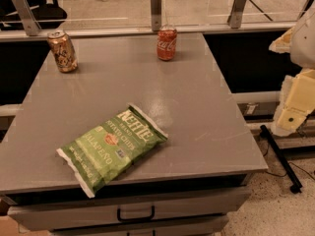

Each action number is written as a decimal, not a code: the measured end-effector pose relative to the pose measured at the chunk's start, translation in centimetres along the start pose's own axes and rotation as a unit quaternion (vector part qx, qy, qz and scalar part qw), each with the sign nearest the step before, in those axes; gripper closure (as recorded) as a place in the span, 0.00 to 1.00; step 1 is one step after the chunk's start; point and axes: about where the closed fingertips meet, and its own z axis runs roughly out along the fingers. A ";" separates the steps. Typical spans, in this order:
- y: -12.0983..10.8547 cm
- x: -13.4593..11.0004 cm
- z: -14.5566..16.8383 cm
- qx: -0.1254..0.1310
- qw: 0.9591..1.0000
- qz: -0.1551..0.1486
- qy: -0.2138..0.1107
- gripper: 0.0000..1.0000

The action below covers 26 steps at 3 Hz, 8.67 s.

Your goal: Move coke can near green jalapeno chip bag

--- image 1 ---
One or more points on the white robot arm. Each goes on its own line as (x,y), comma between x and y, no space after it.
(302,48)

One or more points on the black drawer handle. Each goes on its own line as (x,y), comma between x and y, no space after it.
(136,215)

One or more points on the grey lower drawer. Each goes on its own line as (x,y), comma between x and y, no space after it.
(184,226)

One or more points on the middle metal bracket post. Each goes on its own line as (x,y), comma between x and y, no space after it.
(155,14)

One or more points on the black office chair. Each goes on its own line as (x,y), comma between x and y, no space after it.
(47,12)

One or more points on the green jalapeno chip bag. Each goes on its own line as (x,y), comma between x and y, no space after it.
(101,154)

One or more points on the right metal bracket post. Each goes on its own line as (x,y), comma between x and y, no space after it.
(236,14)

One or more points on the gold soda can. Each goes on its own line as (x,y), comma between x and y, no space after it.
(63,51)

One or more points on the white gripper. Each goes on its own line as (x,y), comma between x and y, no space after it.
(305,44)

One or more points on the red coke can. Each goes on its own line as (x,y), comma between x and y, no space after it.
(166,42)

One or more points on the metal bracket post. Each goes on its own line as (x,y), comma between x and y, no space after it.
(155,14)
(236,14)
(31,26)

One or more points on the grey upper drawer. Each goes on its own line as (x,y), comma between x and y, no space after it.
(103,211)

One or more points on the left metal bracket post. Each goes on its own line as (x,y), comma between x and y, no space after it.
(31,26)

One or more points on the grey drawer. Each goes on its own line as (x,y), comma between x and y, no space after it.
(184,226)
(103,211)

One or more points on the black floor stand bar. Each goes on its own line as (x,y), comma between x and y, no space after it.
(296,185)

